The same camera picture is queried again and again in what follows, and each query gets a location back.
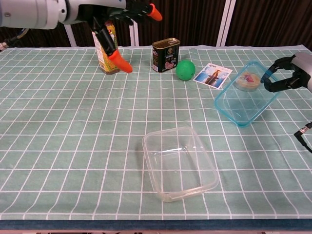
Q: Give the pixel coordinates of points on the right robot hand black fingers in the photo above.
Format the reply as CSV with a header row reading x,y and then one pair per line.
x,y
302,70

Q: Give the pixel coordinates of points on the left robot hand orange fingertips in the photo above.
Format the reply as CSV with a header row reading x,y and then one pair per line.
x,y
102,12

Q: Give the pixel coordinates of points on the blue transparent plastic container lid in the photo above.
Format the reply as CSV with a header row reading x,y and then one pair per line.
x,y
243,107

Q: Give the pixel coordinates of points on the clear plastic container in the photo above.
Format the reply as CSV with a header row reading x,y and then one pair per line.
x,y
178,158

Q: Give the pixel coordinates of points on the tea bottle yellow cap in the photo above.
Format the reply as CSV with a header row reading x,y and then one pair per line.
x,y
103,61

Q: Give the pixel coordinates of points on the round flat tin red label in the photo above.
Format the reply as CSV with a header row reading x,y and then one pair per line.
x,y
247,83

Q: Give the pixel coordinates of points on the dark green luncheon meat can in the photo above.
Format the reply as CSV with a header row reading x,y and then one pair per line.
x,y
165,57

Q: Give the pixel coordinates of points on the photo postcard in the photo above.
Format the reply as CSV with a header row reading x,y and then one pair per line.
x,y
213,75

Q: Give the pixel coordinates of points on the green ball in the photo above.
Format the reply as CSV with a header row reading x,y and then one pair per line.
x,y
185,70

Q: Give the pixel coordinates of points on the green checked tablecloth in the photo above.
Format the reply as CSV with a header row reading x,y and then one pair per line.
x,y
73,134

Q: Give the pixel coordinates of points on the dark folding screen white frame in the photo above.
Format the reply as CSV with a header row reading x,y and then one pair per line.
x,y
195,22

